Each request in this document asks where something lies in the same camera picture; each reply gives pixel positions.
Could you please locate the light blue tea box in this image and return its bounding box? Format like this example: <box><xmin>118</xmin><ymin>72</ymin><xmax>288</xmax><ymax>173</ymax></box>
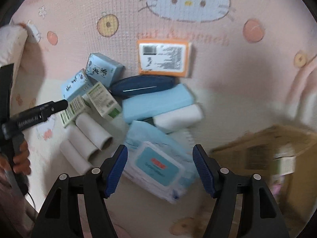
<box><xmin>61</xmin><ymin>69</ymin><xmax>93</xmax><ymax>102</ymax></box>
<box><xmin>85</xmin><ymin>53</ymin><xmax>124</xmax><ymax>88</ymax></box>

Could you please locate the person left hand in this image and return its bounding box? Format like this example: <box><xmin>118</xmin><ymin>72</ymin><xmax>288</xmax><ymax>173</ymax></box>
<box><xmin>1</xmin><ymin>140</ymin><xmax>31</xmax><ymax>175</ymax></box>

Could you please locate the orange tissue pack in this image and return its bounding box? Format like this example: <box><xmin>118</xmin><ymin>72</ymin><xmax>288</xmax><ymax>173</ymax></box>
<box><xmin>137</xmin><ymin>39</ymin><xmax>191</xmax><ymax>77</ymax></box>

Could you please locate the blue wet wipes pack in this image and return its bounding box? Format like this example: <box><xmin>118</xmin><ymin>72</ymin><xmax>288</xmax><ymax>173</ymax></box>
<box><xmin>122</xmin><ymin>120</ymin><xmax>199</xmax><ymax>204</ymax></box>

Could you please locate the dark blue denim pouch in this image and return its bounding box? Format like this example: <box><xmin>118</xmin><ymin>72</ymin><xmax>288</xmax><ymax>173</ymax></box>
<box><xmin>109</xmin><ymin>75</ymin><xmax>177</xmax><ymax>98</ymax></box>

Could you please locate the brown cardboard box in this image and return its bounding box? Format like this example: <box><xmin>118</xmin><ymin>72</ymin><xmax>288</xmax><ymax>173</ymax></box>
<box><xmin>210</xmin><ymin>125</ymin><xmax>316</xmax><ymax>222</ymax></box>

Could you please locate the white green box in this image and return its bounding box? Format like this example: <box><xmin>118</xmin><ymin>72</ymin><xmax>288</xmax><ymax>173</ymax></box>
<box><xmin>87</xmin><ymin>82</ymin><xmax>122</xmax><ymax>121</ymax></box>
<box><xmin>60</xmin><ymin>96</ymin><xmax>91</xmax><ymax>128</ymax></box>

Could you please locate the white paper roll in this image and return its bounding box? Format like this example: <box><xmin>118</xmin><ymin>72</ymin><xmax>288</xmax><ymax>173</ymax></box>
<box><xmin>60</xmin><ymin>140</ymin><xmax>93</xmax><ymax>175</ymax></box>
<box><xmin>153</xmin><ymin>104</ymin><xmax>204</xmax><ymax>133</ymax></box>
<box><xmin>66</xmin><ymin>125</ymin><xmax>99</xmax><ymax>161</ymax></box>
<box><xmin>75</xmin><ymin>112</ymin><xmax>113</xmax><ymax>151</ymax></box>

